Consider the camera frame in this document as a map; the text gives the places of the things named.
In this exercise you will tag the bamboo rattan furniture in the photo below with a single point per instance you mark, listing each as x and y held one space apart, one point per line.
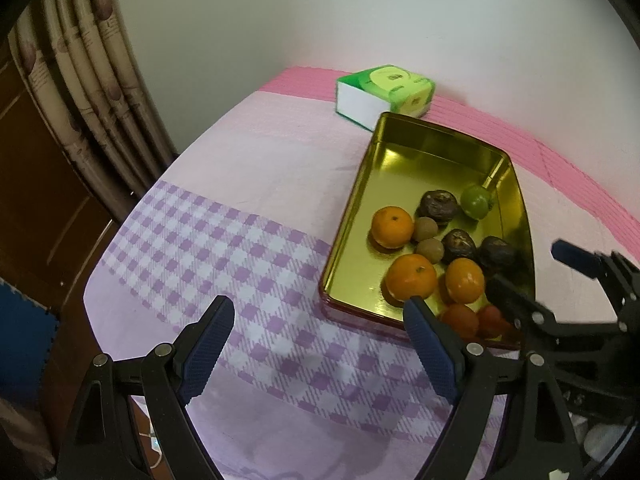
76 62

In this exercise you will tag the dark passion fruit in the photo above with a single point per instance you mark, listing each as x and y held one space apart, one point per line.
495 254
439 205
458 243

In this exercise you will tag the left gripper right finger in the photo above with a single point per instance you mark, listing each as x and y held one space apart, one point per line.
536 439

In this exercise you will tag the large red tomato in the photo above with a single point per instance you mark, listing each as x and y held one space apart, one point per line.
461 319

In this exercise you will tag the brown longan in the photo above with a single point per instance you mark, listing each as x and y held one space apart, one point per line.
424 229
431 249

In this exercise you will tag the pink and purple tablecloth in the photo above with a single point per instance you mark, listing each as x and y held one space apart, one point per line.
249 211

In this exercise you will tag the small red tomato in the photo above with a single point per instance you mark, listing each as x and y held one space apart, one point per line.
491 323

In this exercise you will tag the green tissue pack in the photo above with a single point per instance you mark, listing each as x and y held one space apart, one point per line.
364 96

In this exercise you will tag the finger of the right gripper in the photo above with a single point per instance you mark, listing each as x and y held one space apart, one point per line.
617 275
535 319

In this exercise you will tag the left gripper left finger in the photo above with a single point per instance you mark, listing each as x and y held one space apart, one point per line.
102 440

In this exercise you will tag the blue object at floor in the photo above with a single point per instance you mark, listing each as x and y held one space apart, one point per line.
27 334

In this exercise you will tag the green tomato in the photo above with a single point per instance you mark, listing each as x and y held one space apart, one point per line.
476 202

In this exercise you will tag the gold toffee tin box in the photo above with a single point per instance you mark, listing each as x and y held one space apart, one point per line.
405 158

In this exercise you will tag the orange mandarin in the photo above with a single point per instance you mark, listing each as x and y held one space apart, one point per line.
464 281
411 276
391 227

